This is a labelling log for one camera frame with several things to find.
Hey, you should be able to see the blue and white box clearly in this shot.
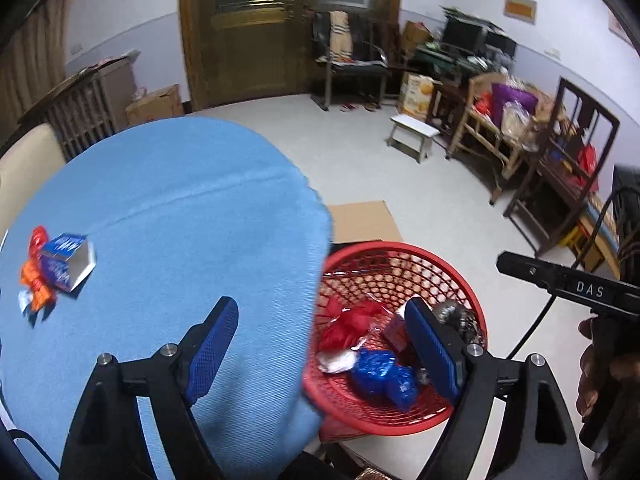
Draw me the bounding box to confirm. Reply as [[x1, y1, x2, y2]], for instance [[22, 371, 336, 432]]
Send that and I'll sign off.
[[40, 233, 97, 293]]

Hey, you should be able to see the orange wall sign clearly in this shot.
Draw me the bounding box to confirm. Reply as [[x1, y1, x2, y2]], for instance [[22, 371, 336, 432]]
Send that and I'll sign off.
[[504, 0, 538, 26]]

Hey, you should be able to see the silver wrapper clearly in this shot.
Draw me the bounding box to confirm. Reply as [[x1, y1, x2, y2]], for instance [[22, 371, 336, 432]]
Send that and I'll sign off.
[[432, 299, 483, 346]]

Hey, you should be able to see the red mesh basket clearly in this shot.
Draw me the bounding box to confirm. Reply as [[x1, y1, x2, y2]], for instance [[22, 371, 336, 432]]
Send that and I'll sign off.
[[302, 241, 488, 436]]

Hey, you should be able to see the flat cardboard sheet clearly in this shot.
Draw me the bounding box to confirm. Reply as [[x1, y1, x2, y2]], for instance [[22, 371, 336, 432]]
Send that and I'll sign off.
[[326, 201, 405, 246]]

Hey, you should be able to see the brown curtain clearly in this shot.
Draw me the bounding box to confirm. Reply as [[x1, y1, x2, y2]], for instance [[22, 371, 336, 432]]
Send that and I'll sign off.
[[0, 0, 68, 133]]

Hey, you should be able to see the white step stool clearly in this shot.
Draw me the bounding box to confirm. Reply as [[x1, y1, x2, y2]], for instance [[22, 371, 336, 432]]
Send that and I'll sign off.
[[386, 114, 441, 163]]

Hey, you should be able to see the red plastic bag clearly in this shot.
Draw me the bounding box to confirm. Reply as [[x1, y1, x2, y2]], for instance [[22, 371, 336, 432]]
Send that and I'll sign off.
[[27, 226, 51, 261], [317, 296, 388, 353]]

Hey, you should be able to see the black monitor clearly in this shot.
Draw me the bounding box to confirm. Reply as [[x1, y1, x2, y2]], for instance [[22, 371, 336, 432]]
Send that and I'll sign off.
[[442, 17, 488, 53]]

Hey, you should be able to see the orange print carton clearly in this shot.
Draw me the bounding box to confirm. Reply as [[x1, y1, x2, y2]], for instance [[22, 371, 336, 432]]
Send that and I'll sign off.
[[397, 71, 443, 120]]

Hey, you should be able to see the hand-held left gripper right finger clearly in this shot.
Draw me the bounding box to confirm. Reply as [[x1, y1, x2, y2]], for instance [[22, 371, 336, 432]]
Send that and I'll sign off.
[[404, 297, 588, 480]]

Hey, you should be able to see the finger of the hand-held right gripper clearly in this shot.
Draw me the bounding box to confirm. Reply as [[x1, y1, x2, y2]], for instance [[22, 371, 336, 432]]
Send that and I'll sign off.
[[496, 251, 568, 292]]

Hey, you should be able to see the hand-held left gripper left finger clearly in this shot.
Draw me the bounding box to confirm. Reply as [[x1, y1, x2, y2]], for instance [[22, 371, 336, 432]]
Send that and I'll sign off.
[[60, 296, 240, 480]]

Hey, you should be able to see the black chair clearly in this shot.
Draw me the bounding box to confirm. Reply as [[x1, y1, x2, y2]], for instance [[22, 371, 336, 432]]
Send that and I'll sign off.
[[310, 10, 393, 112]]

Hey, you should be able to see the light wooden armchair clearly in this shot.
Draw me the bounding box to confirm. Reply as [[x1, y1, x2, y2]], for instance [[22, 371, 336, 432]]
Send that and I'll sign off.
[[447, 72, 556, 206]]

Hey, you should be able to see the beige leather sofa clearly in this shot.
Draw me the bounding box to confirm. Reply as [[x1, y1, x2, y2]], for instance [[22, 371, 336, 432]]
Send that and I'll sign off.
[[0, 122, 68, 246]]

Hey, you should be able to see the wooden door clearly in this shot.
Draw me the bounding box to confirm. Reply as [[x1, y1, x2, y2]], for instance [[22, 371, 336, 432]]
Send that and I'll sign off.
[[177, 0, 405, 111]]

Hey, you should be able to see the brown cardboard box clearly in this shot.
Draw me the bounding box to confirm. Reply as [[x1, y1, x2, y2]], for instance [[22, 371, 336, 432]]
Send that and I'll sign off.
[[125, 83, 185, 126]]

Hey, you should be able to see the dark wooden chair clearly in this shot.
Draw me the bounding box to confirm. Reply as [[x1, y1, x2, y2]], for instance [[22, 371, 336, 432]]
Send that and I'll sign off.
[[502, 76, 621, 257]]

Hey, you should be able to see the black cable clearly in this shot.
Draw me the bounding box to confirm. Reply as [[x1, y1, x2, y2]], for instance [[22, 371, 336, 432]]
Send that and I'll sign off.
[[507, 187, 640, 361]]

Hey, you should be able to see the person's right hand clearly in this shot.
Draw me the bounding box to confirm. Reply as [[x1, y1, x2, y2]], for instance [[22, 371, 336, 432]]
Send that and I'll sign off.
[[575, 317, 640, 441]]

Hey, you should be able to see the orange plastic bag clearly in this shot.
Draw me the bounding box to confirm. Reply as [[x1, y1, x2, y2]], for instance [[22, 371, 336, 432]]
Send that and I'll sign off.
[[20, 257, 56, 311]]

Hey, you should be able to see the slatted wooden cabinet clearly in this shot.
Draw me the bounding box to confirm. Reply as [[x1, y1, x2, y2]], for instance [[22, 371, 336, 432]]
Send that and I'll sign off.
[[20, 50, 141, 161]]

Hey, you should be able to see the purple cushion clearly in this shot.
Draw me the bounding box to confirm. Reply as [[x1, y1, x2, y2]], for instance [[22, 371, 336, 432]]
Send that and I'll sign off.
[[490, 82, 538, 126]]

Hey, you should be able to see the blue plastic bag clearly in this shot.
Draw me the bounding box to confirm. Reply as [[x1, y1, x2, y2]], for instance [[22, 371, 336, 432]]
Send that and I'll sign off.
[[350, 349, 418, 411]]

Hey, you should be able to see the striped scarf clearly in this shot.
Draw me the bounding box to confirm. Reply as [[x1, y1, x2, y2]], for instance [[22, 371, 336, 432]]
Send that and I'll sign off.
[[327, 10, 356, 61]]

